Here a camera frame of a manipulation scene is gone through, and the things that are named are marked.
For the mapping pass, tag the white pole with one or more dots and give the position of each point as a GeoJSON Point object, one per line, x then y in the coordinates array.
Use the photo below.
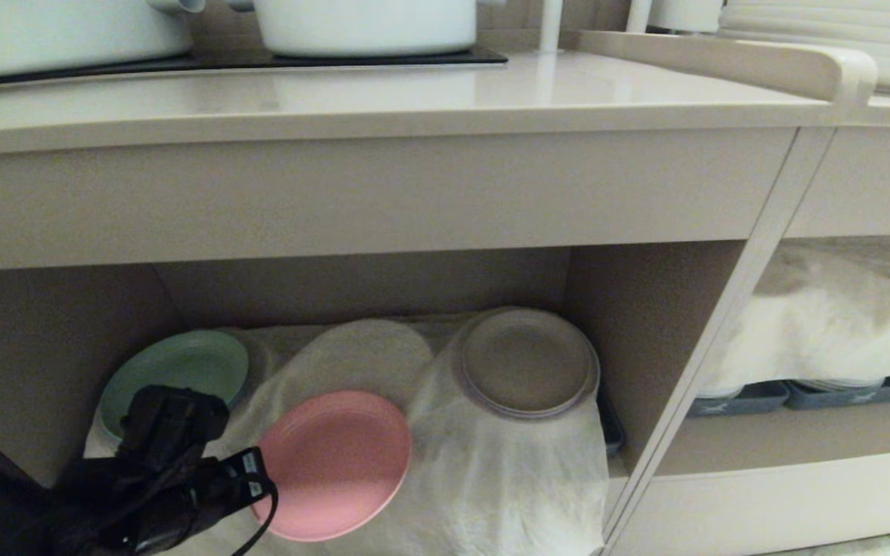
{"type": "Point", "coordinates": [552, 27]}

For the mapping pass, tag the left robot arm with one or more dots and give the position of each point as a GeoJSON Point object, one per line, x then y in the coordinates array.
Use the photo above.
{"type": "Point", "coordinates": [20, 506]}

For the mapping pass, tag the white fluffy cloth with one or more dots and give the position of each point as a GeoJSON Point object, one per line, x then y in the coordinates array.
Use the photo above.
{"type": "Point", "coordinates": [831, 324]}

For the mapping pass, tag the beige kitchen cabinet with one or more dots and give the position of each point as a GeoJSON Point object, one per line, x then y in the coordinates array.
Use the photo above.
{"type": "Point", "coordinates": [383, 193]}

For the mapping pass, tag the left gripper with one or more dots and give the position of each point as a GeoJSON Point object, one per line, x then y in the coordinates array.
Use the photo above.
{"type": "Point", "coordinates": [232, 483]}

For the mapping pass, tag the grey-blue tray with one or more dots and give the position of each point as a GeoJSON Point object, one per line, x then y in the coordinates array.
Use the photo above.
{"type": "Point", "coordinates": [746, 400]}
{"type": "Point", "coordinates": [854, 392]}
{"type": "Point", "coordinates": [612, 428]}

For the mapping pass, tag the pink plate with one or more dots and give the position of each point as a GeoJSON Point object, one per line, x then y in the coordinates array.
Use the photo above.
{"type": "Point", "coordinates": [337, 463]}

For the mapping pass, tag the grey-brown plate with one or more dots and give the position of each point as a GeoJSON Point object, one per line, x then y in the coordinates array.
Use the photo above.
{"type": "Point", "coordinates": [526, 363]}

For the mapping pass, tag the black cooktop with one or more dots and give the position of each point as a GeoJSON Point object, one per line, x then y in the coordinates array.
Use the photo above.
{"type": "Point", "coordinates": [205, 63]}

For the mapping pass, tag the large white pot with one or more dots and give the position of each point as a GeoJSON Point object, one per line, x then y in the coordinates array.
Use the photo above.
{"type": "Point", "coordinates": [51, 31]}

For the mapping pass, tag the white container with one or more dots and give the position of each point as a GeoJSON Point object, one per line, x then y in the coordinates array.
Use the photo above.
{"type": "Point", "coordinates": [681, 14]}

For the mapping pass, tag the green plate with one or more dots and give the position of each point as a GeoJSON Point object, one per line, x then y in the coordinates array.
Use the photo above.
{"type": "Point", "coordinates": [182, 367]}

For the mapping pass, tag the stack of white plates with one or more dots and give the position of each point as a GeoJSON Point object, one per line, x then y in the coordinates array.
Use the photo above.
{"type": "Point", "coordinates": [839, 42]}

